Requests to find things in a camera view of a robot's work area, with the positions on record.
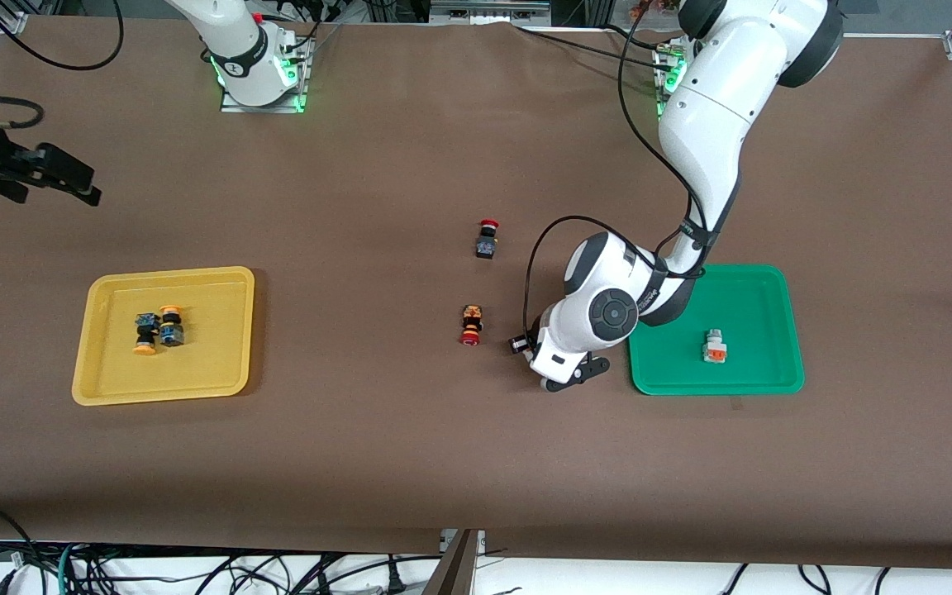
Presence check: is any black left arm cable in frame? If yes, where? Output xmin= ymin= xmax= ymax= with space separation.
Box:
xmin=521 ymin=0 xmax=718 ymax=336

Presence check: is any red button black body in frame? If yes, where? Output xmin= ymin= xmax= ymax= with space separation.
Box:
xmin=474 ymin=218 xmax=502 ymax=261

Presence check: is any yellow plastic tray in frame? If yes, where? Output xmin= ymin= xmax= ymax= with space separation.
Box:
xmin=71 ymin=265 xmax=256 ymax=407

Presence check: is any table support post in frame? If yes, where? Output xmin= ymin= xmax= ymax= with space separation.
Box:
xmin=421 ymin=528 xmax=487 ymax=595

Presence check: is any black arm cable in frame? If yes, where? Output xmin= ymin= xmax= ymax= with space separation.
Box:
xmin=521 ymin=0 xmax=718 ymax=336
xmin=0 ymin=0 xmax=126 ymax=131

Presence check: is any grey metal background device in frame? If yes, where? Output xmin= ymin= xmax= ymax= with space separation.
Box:
xmin=430 ymin=0 xmax=553 ymax=24

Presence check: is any brown table cover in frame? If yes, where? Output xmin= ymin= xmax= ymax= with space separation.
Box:
xmin=0 ymin=17 xmax=952 ymax=573

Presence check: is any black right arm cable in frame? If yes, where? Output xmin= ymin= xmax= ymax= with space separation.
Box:
xmin=0 ymin=0 xmax=126 ymax=131

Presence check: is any green plastic tray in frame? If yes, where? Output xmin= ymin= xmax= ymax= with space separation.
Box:
xmin=623 ymin=264 xmax=806 ymax=397

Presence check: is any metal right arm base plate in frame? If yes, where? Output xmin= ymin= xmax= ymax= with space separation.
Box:
xmin=219 ymin=37 xmax=313 ymax=115

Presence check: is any yellow cap push button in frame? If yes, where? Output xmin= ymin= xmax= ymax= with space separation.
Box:
xmin=158 ymin=305 xmax=187 ymax=349
xmin=131 ymin=312 xmax=160 ymax=358

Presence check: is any red button orange body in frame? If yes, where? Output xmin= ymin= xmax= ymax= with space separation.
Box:
xmin=457 ymin=303 xmax=486 ymax=348

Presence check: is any teal floor cable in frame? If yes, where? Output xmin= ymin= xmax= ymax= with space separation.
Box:
xmin=55 ymin=541 xmax=82 ymax=595

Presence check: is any black cable on tabletop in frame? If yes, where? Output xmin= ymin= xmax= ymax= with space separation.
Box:
xmin=512 ymin=23 xmax=669 ymax=69

